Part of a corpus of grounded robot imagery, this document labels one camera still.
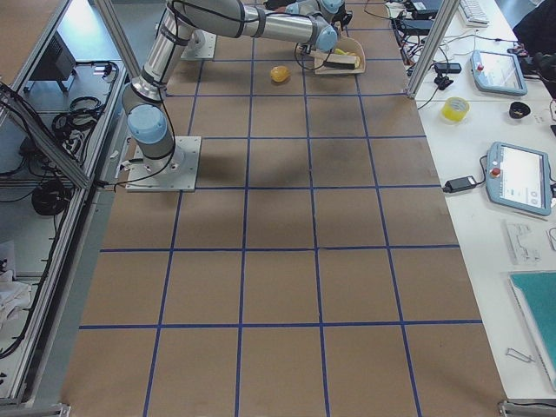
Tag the yellow potato toy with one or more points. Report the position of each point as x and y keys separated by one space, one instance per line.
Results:
x=279 y=74

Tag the beige hand brush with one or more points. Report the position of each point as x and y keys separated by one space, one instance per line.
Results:
x=327 y=61

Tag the beige plastic dustpan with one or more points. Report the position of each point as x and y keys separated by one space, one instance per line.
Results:
x=351 y=46

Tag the black power adapter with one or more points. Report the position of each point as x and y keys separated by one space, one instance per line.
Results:
x=460 y=184

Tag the yellow tape roll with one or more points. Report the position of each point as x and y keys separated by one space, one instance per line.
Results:
x=455 y=109

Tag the black webcam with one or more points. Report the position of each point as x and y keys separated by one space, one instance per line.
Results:
x=443 y=71

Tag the lower teach pendant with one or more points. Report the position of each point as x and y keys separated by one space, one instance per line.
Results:
x=519 y=178

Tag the teach pendant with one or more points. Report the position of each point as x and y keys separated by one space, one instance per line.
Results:
x=498 y=73
x=519 y=178

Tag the small black bowl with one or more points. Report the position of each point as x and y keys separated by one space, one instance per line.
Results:
x=518 y=110

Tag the upper teach pendant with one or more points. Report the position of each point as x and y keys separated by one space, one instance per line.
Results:
x=498 y=73

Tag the white keyboard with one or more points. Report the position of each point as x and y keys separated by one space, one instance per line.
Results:
x=472 y=14

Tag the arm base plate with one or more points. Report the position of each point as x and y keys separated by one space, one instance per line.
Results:
x=170 y=174
x=201 y=46

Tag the aluminium frame post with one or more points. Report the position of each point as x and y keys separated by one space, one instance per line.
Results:
x=435 y=36

